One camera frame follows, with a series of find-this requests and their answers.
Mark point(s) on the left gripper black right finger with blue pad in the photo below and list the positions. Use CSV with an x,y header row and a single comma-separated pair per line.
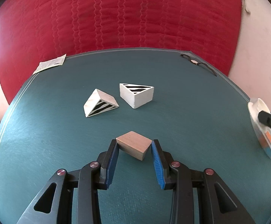
x,y
161,166

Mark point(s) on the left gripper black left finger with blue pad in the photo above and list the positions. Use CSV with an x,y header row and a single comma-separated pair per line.
x,y
108,161

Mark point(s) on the clear plastic bowl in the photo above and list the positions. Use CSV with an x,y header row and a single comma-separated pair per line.
x,y
257,126

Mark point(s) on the brown wooden cube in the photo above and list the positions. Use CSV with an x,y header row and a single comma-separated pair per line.
x,y
134,144

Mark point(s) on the white triangular prism block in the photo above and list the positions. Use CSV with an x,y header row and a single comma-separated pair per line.
x,y
99,102

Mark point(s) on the white striped triangular block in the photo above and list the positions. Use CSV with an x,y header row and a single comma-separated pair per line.
x,y
136,95

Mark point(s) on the orange textured block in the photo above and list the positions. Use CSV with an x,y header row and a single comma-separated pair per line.
x,y
265,139

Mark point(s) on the black wrist watch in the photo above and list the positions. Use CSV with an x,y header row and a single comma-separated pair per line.
x,y
195,62

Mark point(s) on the white paper leaflet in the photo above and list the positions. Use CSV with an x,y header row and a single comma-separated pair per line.
x,y
50,63

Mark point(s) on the red quilted mattress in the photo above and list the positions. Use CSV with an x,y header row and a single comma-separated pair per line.
x,y
32,31

